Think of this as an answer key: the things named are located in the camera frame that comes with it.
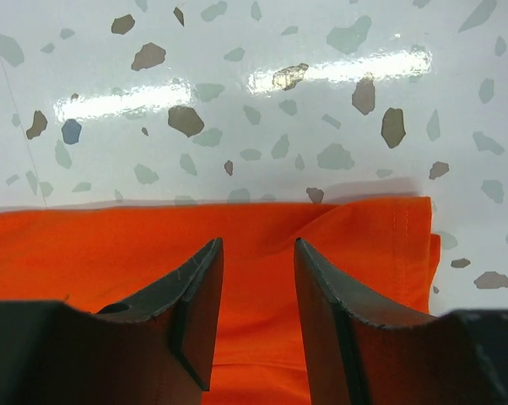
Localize orange t shirt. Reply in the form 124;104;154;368
0;197;440;404

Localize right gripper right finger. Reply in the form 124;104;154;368
294;239;508;405

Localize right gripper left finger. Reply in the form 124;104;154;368
0;238;224;404

